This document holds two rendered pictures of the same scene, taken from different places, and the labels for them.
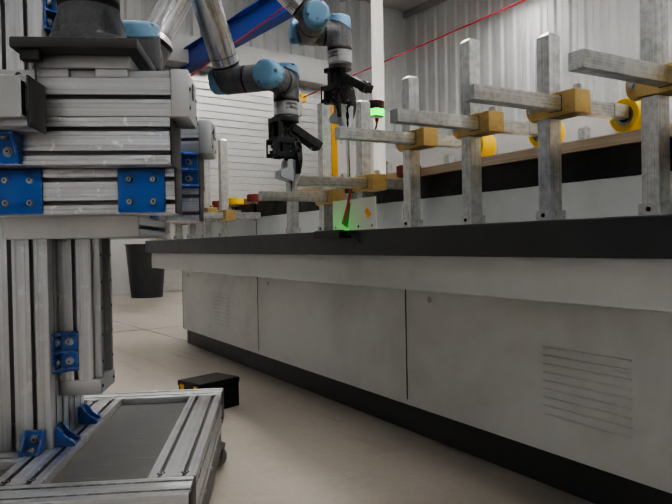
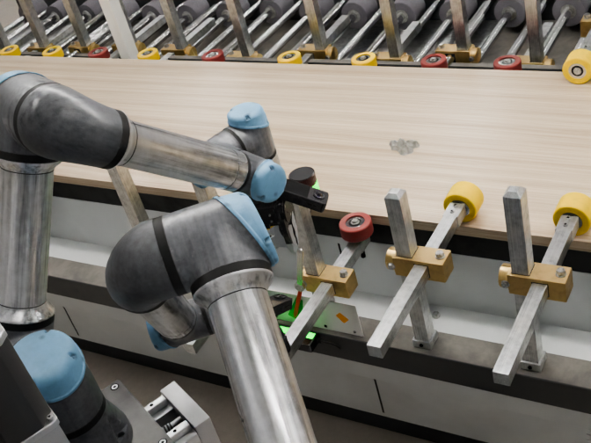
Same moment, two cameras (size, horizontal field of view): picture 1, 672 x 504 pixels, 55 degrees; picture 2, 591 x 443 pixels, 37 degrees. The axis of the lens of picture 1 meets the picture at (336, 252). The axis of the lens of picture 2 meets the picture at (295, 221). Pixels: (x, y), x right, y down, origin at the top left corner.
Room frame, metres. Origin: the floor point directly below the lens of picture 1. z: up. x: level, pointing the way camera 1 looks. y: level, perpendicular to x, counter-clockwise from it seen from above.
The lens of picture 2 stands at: (0.59, 0.50, 2.14)
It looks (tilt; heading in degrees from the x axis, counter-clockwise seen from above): 35 degrees down; 339
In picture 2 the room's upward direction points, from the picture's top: 17 degrees counter-clockwise
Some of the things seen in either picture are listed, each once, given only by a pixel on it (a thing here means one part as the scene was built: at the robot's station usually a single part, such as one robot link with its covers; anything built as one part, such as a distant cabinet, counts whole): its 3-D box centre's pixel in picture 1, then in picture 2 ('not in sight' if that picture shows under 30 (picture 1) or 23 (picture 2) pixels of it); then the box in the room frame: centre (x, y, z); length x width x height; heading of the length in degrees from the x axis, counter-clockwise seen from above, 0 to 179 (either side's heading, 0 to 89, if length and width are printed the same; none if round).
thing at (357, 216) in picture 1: (353, 214); (311, 312); (2.09, -0.06, 0.75); 0.26 x 0.01 x 0.10; 30
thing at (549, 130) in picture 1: (549, 143); not in sight; (1.43, -0.47, 0.87); 0.04 x 0.04 x 0.48; 30
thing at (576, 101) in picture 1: (557, 106); not in sight; (1.41, -0.48, 0.95); 0.14 x 0.06 x 0.05; 30
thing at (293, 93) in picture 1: (285, 83); not in sight; (1.90, 0.14, 1.13); 0.09 x 0.08 x 0.11; 162
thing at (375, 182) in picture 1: (368, 183); (326, 279); (2.06, -0.11, 0.85); 0.14 x 0.06 x 0.05; 30
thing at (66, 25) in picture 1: (89, 29); not in sight; (1.28, 0.47, 1.09); 0.15 x 0.15 x 0.10
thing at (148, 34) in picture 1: (138, 46); (52, 379); (1.78, 0.53, 1.21); 0.13 x 0.12 x 0.14; 12
